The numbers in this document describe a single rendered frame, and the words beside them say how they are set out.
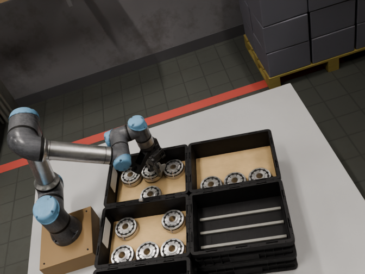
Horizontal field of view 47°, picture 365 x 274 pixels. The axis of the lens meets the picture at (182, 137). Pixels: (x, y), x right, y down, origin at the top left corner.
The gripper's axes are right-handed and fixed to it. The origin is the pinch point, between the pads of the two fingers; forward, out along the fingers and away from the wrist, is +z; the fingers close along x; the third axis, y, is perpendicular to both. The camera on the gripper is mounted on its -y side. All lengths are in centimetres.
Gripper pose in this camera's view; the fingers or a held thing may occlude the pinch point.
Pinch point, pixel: (155, 174)
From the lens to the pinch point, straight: 206.8
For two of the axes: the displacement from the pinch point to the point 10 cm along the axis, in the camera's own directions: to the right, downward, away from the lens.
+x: -7.1, -3.5, 6.1
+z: 2.5, 6.8, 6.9
